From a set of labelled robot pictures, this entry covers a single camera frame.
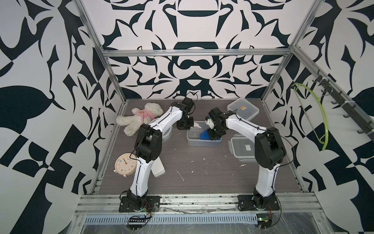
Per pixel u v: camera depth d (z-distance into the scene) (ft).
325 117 2.21
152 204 2.44
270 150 1.66
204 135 2.98
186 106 2.33
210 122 2.85
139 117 3.23
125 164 2.79
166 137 2.99
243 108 3.44
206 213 2.39
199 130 3.42
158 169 2.65
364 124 1.75
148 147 1.80
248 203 2.44
